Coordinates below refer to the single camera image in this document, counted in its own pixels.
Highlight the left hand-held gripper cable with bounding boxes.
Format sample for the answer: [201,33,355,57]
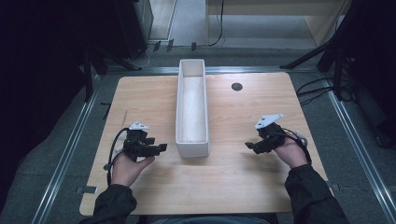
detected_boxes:
[104,126,131,187]

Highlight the black metal stand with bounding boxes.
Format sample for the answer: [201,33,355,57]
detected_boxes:
[81,46,143,103]

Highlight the person's right hand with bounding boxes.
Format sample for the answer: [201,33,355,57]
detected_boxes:
[273,136,310,170]

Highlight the metal floor rail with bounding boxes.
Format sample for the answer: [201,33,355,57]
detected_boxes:
[318,73,396,224]
[30,74,101,224]
[106,64,321,76]

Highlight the grey tape strip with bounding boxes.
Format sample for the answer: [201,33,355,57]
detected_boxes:
[76,186,99,195]

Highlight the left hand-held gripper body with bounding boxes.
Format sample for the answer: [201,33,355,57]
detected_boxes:
[123,121,150,162]

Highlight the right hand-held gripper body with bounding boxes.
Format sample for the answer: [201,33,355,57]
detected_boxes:
[254,113,287,151]

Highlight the dark cabinet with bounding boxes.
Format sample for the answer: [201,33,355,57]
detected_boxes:
[113,0,154,59]

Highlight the black hanging cable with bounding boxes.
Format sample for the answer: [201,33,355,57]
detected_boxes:
[205,0,226,49]

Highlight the long white box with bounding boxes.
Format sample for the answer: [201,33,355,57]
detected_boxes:
[175,58,211,159]

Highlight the black tripod stand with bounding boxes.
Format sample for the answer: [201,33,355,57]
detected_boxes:
[278,0,368,101]

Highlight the light wooden furniture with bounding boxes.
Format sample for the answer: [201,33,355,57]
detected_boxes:
[205,0,353,48]

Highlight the person's left hand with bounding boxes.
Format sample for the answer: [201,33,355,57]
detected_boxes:
[110,150,156,189]

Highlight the white floor cable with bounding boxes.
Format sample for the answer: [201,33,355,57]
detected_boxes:
[126,43,157,70]

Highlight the black floor cables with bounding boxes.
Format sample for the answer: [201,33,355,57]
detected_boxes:
[295,77,356,107]

